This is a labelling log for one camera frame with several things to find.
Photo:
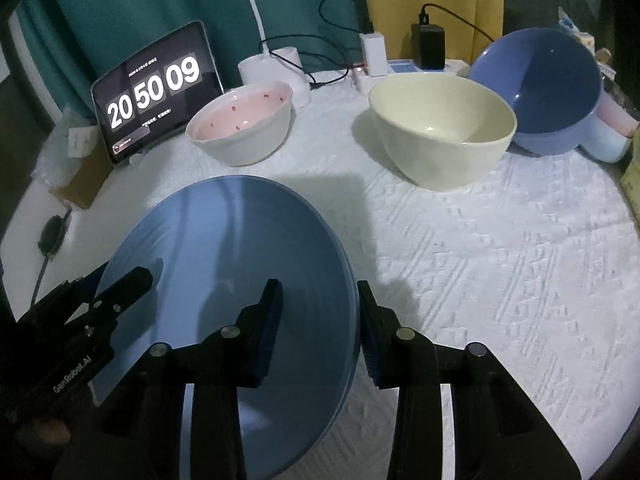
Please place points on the black charger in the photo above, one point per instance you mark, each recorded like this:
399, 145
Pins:
429, 45

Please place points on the white power strip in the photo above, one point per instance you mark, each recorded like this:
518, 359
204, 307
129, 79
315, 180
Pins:
452, 66

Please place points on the white desk lamp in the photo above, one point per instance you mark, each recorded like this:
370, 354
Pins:
270, 67

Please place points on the small pink bowl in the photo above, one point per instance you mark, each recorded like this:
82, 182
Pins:
617, 117

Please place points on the cardboard box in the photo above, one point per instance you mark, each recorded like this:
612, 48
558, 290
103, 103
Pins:
82, 185

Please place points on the white charger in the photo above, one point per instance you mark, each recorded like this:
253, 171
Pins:
372, 52

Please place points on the blue plate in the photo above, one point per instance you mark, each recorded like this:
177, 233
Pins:
225, 240

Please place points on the white textured tablecloth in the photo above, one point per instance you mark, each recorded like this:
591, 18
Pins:
475, 270

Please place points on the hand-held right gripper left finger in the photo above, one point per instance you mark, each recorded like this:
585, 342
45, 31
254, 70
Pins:
270, 340

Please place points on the white bowl with pink inside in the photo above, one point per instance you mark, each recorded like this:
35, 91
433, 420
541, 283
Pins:
250, 140

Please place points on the clear plastic bag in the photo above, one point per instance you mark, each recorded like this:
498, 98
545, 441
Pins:
50, 160

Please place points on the cream bowl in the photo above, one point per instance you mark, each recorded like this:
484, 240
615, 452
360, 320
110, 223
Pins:
440, 160

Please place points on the tablet showing clock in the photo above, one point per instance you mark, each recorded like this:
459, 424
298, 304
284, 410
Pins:
150, 95

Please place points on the blue white packet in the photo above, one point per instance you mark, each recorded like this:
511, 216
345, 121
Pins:
570, 22

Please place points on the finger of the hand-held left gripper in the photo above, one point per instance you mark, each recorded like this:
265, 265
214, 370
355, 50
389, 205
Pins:
127, 290
65, 292

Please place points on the teal curtain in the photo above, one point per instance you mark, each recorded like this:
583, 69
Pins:
150, 0

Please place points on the black round disc device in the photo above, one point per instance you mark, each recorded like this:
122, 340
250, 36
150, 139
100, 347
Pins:
50, 235

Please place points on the person's left hand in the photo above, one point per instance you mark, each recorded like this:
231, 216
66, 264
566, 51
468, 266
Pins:
45, 431

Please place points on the white paper tag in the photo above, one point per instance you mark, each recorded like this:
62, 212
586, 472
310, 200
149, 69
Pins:
82, 141

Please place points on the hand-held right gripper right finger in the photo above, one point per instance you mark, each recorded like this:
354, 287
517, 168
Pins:
372, 355

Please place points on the small light blue bowl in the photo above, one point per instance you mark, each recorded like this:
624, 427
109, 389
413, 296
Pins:
602, 142

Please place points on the large blue bowl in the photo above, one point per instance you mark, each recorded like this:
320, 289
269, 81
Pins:
550, 85

